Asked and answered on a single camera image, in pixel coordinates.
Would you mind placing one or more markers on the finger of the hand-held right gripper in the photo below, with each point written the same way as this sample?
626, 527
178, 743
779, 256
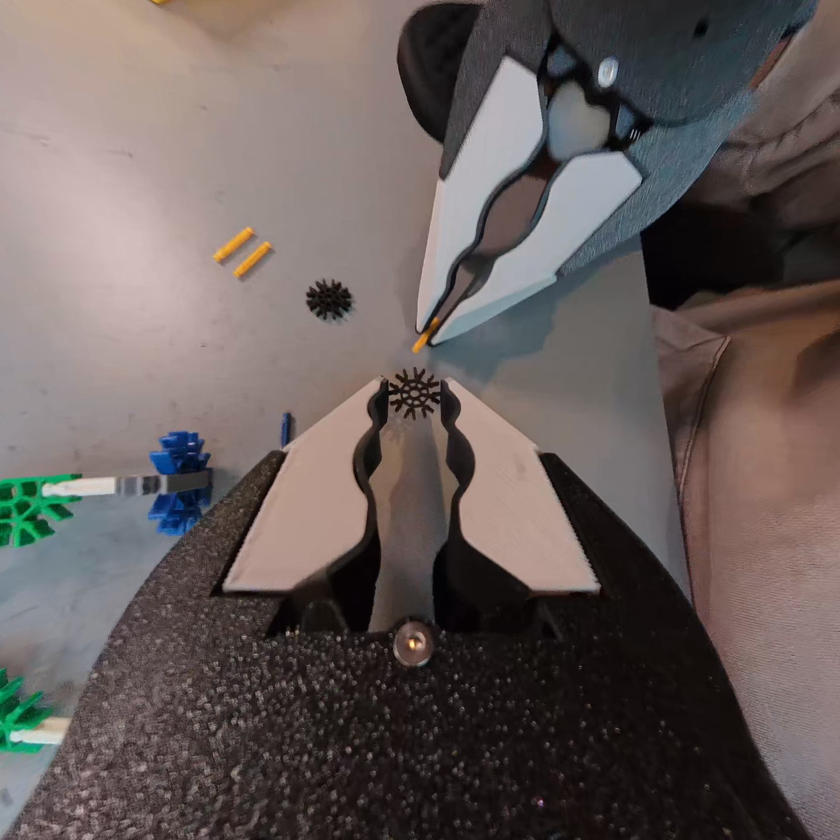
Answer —
577, 210
485, 164

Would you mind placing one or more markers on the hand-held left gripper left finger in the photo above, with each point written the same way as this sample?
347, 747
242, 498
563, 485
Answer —
302, 518

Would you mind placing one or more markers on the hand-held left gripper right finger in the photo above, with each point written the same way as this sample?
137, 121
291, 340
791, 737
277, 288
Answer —
525, 518

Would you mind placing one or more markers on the black snowflake connector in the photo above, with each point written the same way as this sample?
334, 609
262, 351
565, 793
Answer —
413, 392
329, 298

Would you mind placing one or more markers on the short orange toy rod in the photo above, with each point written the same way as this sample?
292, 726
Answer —
423, 338
233, 244
253, 259

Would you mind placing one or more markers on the person's right forearm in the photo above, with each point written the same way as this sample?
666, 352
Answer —
787, 144

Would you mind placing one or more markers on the grey desk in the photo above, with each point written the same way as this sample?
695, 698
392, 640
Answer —
164, 131

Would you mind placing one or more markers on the long blue toy rod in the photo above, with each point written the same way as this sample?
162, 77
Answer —
287, 430

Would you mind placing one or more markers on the colourful toy rod model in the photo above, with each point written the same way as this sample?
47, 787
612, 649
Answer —
177, 459

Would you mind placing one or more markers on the person's beige shirt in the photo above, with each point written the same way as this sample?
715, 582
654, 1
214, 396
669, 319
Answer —
754, 525

